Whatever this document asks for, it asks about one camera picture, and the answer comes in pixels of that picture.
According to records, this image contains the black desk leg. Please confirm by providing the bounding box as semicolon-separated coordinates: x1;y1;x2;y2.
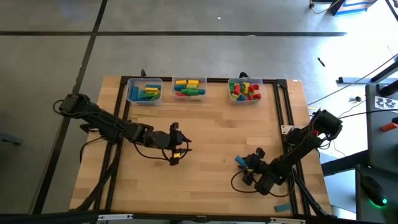
369;60;398;98
321;149;369;177

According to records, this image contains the black computer mouse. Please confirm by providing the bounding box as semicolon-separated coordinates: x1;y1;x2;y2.
359;175;389;208

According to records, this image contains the silver metal plate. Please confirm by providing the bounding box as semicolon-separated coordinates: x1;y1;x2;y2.
280;124;295;136

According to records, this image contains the orange-red object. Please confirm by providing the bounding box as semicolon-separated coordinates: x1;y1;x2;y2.
381;121;398;133

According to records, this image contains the black aluminium table frame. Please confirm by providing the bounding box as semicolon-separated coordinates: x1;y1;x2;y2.
70;75;335;218

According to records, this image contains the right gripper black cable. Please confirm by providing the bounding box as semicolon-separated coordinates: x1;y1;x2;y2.
230;169;292;198

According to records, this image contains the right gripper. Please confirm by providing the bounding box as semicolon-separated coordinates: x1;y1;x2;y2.
242;147;272;187

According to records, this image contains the grey floor cable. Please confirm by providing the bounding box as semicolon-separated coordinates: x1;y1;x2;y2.
307;54;398;107

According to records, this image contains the yellow power cable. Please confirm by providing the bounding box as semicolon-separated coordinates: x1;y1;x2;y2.
310;0;341;16

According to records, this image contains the printed paper sheet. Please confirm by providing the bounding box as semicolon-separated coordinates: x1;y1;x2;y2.
374;95;398;110

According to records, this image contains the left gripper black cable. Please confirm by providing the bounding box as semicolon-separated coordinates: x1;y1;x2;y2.
133;136;190;162

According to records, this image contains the blue sign stand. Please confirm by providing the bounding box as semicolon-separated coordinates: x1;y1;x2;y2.
328;0;379;17

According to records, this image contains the silver aluminium extrusion piece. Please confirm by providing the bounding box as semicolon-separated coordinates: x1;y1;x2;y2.
97;213;133;222
270;217;307;224

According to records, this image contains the black arm base cable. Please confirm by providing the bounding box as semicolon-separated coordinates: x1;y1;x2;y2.
79;136;108;164

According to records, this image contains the clear plastic bin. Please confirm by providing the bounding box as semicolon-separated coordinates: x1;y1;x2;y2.
125;77;164;106
171;75;208;102
227;77;266;105

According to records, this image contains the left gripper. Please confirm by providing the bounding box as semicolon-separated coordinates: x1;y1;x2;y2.
144;122;193;166

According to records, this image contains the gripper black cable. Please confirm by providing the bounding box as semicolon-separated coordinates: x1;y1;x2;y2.
133;136;190;162
230;169;292;198

